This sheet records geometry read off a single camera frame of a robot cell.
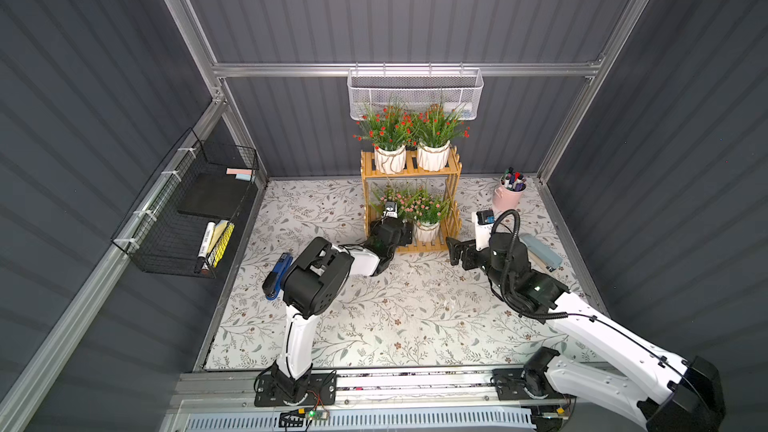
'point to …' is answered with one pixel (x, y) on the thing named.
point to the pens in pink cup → (514, 181)
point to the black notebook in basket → (215, 194)
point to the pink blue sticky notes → (240, 173)
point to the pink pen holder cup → (504, 199)
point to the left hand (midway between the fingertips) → (394, 220)
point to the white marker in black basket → (205, 245)
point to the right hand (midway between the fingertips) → (468, 235)
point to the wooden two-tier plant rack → (451, 226)
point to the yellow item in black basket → (222, 234)
